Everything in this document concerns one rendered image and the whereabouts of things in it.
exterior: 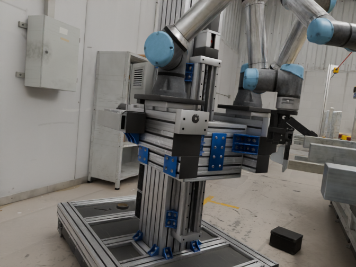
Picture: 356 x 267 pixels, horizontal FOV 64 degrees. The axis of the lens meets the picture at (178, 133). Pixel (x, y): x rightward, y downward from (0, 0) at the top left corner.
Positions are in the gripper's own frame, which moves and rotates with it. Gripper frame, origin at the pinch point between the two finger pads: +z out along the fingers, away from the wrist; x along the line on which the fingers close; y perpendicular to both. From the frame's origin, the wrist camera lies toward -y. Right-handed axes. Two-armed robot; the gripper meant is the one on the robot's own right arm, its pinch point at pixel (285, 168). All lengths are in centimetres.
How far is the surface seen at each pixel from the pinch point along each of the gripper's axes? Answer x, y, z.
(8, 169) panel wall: -69, 223, 51
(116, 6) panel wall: -196, 216, -132
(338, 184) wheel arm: 76, -5, -12
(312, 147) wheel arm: 51, -4, -13
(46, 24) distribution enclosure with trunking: -78, 199, -75
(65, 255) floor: -33, 122, 83
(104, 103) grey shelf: -168, 201, -14
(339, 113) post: -152, -34, -26
